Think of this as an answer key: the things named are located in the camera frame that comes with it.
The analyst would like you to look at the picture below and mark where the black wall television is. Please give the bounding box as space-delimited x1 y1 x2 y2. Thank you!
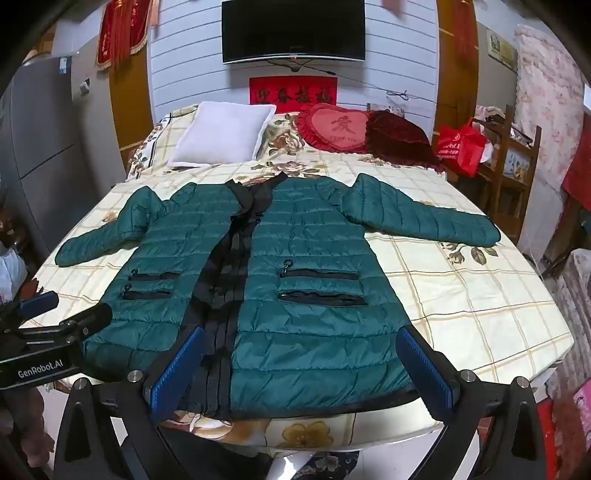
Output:
221 0 366 64

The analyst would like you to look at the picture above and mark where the pink floral curtain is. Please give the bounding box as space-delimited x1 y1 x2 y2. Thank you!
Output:
513 24 591 261

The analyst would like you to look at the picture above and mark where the framed wall picture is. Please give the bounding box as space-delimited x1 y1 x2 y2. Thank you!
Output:
487 28 518 72

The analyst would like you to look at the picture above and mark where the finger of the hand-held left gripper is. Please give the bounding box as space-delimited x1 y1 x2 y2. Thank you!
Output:
18 302 114 346
0 291 61 324

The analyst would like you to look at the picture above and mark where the person's left hand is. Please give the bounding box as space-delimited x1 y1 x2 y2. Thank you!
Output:
0 385 57 468

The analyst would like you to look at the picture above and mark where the red shopping bag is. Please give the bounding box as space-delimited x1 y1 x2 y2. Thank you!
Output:
436 117 488 178

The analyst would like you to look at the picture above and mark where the dark red velvet pillow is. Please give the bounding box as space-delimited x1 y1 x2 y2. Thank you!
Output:
365 110 446 172

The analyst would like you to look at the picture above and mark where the green puffer jacket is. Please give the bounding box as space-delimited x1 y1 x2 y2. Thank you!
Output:
54 172 502 421

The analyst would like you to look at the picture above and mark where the wooden wall panel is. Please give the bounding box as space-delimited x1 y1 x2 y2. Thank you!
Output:
433 0 479 136
108 44 149 155

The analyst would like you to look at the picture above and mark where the black wall cable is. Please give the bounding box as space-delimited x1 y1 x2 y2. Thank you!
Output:
385 89 437 100

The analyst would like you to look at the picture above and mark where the white square pillow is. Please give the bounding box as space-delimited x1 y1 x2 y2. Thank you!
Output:
167 102 278 168

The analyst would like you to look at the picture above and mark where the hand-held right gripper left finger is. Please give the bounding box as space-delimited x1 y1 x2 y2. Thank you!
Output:
54 325 207 480

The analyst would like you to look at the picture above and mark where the wooden chair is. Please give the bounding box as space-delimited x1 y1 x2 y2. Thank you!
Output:
475 105 543 243

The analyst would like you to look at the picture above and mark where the red heart-shaped pillow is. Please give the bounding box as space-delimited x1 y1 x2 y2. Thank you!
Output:
295 104 372 155

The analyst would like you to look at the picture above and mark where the red paper wall banner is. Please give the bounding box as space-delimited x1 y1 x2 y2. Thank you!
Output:
248 76 338 106

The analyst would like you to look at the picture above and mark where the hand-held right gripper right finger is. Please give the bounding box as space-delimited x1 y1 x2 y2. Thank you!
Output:
396 325 548 480

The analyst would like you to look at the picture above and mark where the bed with floral checked sheet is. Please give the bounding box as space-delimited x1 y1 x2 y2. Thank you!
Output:
32 102 575 457

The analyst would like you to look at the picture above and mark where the red fringed hanging banner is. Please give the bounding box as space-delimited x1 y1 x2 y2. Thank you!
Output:
95 0 152 71

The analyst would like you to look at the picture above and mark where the grey refrigerator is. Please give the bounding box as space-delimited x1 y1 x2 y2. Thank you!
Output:
0 54 131 268

